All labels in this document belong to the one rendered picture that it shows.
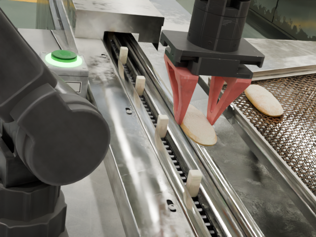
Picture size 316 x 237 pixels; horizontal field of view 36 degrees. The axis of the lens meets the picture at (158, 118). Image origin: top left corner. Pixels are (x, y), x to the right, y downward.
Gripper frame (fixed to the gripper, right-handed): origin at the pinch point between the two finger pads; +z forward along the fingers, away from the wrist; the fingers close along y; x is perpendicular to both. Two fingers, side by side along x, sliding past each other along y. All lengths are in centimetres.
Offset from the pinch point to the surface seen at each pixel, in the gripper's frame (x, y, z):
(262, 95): -11.3, -15.1, 1.8
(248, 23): -386, -212, 90
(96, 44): -41.8, 4.6, 6.7
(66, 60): -22.0, 12.6, 2.6
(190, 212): 7.9, 1.5, 7.8
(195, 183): 3.7, -0.3, 6.9
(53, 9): -81, 10, 11
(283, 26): -310, -205, 69
